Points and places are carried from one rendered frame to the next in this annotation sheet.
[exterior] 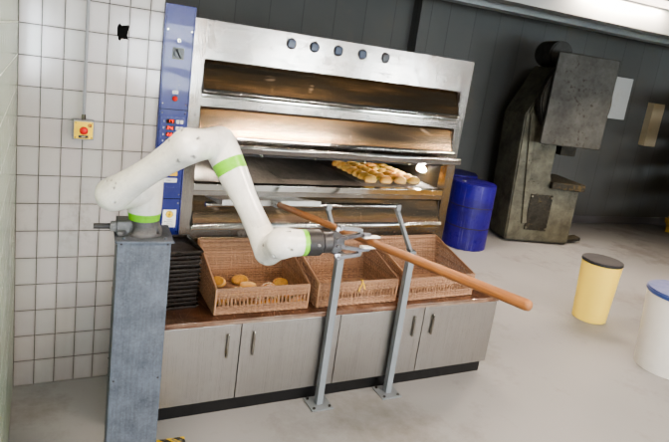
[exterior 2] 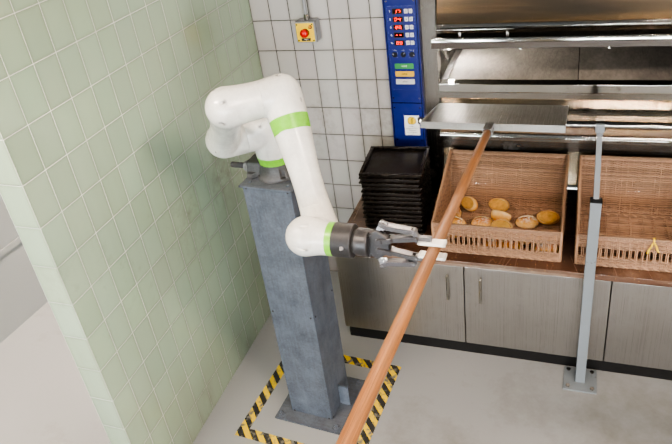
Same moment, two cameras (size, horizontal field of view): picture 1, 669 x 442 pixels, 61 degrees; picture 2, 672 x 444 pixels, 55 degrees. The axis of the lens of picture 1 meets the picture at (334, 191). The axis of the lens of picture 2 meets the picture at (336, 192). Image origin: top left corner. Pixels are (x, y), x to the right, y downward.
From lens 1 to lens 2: 1.48 m
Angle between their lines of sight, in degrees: 50
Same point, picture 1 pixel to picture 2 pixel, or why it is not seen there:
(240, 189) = (287, 158)
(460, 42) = not seen: outside the picture
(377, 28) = not seen: outside the picture
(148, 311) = (286, 255)
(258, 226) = (303, 205)
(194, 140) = (218, 106)
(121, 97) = not seen: outside the picture
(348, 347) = (629, 325)
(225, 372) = (450, 314)
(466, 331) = not seen: outside the picture
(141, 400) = (301, 334)
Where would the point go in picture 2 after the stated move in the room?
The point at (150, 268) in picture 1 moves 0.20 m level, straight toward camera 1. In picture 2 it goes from (277, 214) to (246, 244)
